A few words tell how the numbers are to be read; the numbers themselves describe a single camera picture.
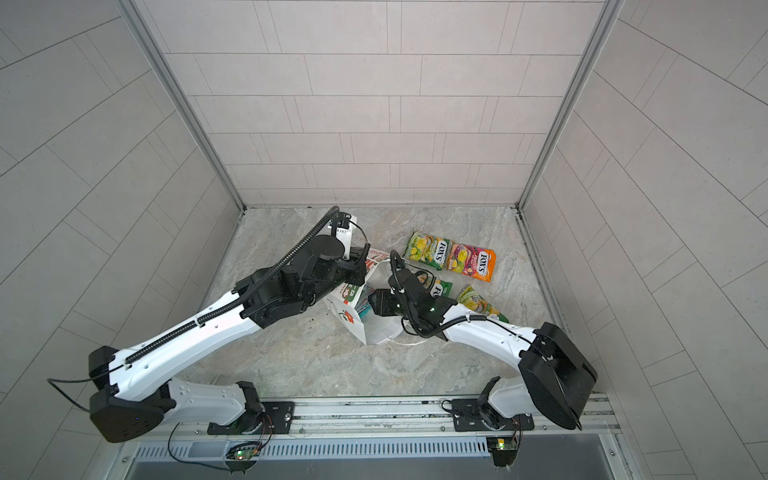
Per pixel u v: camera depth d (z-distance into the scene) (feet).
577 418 1.32
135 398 1.26
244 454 2.10
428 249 3.32
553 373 1.30
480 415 2.09
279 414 2.33
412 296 1.99
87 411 1.42
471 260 3.18
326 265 1.48
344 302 2.29
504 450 2.23
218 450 2.25
